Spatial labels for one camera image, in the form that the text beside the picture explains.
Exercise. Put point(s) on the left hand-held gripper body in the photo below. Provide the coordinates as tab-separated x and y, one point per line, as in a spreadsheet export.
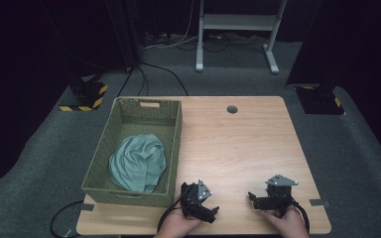
194	198

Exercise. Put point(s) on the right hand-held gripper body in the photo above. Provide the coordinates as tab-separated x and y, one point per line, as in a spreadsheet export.
278	195

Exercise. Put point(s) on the person's right hand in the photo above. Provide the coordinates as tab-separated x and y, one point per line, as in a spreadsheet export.
286	223

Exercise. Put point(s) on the person's left hand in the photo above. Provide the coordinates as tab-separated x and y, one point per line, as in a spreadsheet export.
175	224

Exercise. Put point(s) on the grey tape strip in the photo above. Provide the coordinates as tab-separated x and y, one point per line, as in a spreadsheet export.
319	203
86	207

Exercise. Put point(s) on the teal cloth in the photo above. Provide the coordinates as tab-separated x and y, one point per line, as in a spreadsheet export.
139	163

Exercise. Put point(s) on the black yellow striped block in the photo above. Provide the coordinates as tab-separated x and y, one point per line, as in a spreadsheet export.
86	94
320	100

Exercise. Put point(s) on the green woven basket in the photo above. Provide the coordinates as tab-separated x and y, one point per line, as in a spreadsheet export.
125	115

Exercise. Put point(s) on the white metal stand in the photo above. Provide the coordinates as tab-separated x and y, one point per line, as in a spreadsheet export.
238	22

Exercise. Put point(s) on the black stand post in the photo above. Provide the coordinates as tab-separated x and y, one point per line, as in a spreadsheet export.
125	33

